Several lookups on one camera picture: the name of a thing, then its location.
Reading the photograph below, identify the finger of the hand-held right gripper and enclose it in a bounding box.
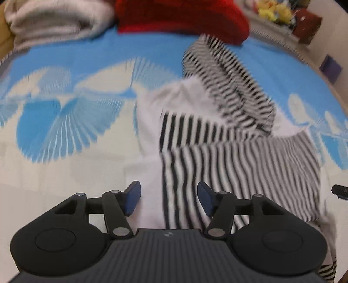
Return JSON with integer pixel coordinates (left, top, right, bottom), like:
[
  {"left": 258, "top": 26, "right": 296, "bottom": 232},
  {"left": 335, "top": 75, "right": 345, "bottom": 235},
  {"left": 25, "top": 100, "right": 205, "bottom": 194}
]
[{"left": 332, "top": 184, "right": 348, "bottom": 201}]

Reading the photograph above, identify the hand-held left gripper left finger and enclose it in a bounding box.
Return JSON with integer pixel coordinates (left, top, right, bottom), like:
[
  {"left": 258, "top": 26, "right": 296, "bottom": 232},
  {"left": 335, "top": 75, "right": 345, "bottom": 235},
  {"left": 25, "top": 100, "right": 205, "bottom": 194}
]
[{"left": 55, "top": 181, "right": 142, "bottom": 240}]

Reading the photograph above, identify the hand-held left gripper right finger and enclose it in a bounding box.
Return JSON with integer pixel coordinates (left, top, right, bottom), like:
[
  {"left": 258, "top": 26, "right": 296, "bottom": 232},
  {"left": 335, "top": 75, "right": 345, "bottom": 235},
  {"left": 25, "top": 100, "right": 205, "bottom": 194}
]
[{"left": 197, "top": 181, "right": 285, "bottom": 240}]

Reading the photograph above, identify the black white striped shirt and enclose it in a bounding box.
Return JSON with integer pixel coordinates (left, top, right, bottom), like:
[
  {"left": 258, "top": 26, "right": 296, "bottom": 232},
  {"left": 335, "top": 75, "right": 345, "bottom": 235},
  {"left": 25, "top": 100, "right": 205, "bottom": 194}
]
[{"left": 134, "top": 34, "right": 338, "bottom": 281}]

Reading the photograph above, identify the purple box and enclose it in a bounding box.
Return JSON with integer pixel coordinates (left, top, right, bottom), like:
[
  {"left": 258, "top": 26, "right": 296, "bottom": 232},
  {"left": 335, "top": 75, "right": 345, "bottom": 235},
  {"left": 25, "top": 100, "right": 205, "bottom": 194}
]
[{"left": 319, "top": 54, "right": 342, "bottom": 83}]

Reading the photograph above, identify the blue white patterned bed sheet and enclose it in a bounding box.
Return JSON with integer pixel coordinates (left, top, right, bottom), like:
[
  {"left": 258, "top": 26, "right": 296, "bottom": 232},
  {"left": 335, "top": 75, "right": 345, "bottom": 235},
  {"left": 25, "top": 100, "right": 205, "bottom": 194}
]
[{"left": 0, "top": 30, "right": 348, "bottom": 283}]

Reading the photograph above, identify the dark red cushion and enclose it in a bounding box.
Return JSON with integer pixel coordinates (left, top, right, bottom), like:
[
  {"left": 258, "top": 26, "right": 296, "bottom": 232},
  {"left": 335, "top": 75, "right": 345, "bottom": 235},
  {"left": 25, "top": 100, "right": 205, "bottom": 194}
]
[{"left": 292, "top": 8, "right": 325, "bottom": 44}]

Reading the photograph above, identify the white window ledge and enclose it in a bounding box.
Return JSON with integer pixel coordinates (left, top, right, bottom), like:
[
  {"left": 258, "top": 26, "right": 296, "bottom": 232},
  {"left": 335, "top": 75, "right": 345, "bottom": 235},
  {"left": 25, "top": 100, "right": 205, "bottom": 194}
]
[{"left": 243, "top": 4, "right": 309, "bottom": 55}]

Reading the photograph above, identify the red folded blanket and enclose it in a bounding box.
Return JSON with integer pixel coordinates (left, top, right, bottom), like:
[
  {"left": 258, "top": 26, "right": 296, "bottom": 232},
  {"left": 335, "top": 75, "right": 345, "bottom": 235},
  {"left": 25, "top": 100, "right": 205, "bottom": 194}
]
[{"left": 114, "top": 0, "right": 251, "bottom": 46}]

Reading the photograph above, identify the yellow plush toy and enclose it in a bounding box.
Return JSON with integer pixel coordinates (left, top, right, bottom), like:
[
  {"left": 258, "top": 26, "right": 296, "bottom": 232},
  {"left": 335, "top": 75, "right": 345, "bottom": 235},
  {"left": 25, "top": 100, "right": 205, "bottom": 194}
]
[
  {"left": 257, "top": 0, "right": 276, "bottom": 20},
  {"left": 274, "top": 3, "right": 293, "bottom": 22}
]

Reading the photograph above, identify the beige folded blanket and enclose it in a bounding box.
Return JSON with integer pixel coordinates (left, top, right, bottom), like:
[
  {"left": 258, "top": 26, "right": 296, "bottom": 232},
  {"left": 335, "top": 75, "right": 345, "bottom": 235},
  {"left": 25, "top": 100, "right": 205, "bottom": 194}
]
[{"left": 4, "top": 0, "right": 115, "bottom": 52}]

